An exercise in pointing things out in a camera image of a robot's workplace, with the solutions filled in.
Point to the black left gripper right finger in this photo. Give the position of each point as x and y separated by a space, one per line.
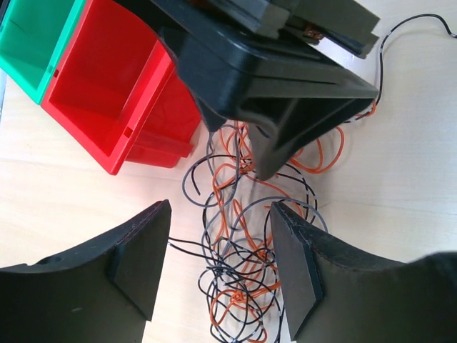
335 292

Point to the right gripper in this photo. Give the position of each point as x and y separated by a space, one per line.
289 93

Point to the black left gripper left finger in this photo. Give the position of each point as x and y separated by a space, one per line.
102 290

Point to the red plastic bin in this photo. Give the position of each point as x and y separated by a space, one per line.
117 92

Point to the green plastic bin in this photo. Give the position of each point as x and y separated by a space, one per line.
34 35

